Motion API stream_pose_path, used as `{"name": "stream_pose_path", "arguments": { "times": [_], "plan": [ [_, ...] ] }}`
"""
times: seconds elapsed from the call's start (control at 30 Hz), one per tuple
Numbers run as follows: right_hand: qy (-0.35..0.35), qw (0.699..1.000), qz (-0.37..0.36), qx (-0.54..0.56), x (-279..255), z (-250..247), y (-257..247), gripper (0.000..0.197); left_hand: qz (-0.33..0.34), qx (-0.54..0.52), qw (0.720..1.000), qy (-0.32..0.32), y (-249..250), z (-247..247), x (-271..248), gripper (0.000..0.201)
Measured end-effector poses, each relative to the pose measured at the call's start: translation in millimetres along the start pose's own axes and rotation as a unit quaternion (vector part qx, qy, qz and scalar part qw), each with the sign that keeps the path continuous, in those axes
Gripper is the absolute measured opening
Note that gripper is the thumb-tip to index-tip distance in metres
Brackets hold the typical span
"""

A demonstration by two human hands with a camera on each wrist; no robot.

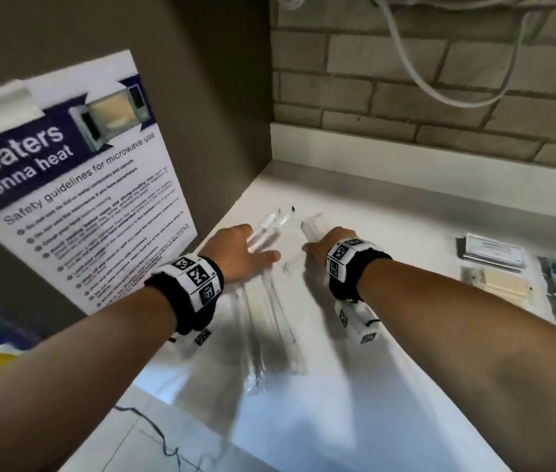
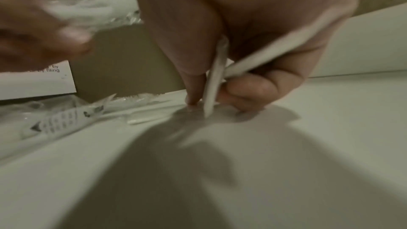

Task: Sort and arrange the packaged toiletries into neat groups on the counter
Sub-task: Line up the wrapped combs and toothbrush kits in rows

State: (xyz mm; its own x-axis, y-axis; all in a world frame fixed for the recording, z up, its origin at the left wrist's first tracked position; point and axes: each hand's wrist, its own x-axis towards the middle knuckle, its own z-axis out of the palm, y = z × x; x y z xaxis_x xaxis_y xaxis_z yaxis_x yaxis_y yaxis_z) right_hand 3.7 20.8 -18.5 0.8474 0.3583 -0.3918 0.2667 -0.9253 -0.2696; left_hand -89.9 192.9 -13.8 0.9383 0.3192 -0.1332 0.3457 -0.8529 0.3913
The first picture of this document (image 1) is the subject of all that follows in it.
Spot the person's right hand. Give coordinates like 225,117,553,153
301,226,357,271

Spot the person's left hand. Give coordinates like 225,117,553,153
199,224,281,283

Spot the clear plastic packets pile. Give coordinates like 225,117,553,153
300,213,329,243

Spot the stack of white sachets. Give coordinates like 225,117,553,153
457,233,527,271

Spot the person's left forearm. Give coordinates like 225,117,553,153
0,287,178,472

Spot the person's right forearm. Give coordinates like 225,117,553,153
356,260,556,472

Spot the black right wristband with markers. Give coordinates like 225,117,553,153
326,238,392,303

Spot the white backsplash upstand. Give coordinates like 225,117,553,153
270,121,556,227

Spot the white printed paper sheet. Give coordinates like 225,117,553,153
0,49,198,315

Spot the dark brown side panel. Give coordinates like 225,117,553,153
0,0,274,340

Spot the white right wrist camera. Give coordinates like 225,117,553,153
334,299,382,345

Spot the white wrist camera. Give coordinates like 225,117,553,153
334,299,382,345
174,326,212,347

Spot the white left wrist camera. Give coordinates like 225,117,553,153
174,326,212,347

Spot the white power cable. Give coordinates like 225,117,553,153
270,0,540,109

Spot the thin black cable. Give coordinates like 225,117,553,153
113,405,205,469

